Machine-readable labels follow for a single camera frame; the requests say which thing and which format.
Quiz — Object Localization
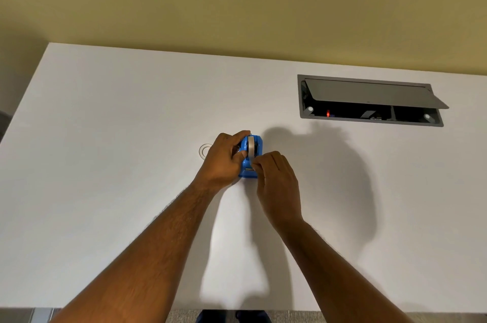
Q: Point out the person's right forearm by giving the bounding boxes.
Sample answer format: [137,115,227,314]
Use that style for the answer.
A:
[272,218,414,323]

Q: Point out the person's left forearm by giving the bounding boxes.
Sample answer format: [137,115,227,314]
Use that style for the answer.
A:
[49,180,218,323]

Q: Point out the blue tape dispenser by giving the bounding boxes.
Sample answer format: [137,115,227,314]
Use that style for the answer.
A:
[237,134,264,179]

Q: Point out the person's left hand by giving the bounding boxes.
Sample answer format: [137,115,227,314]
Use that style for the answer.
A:
[193,130,252,195]

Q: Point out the power strip with red light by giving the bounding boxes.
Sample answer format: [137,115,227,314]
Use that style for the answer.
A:
[320,109,392,121]

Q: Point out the grey cable box lid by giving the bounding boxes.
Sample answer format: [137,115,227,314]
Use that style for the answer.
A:
[305,78,450,110]

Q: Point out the grey desk cable box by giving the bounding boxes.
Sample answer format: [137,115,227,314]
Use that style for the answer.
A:
[297,74,445,128]

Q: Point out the person's right hand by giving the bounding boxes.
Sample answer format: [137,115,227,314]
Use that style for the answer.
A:
[251,151,304,229]

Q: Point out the person's dark blue trousers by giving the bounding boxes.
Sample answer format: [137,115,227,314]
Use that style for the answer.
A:
[196,309,273,323]

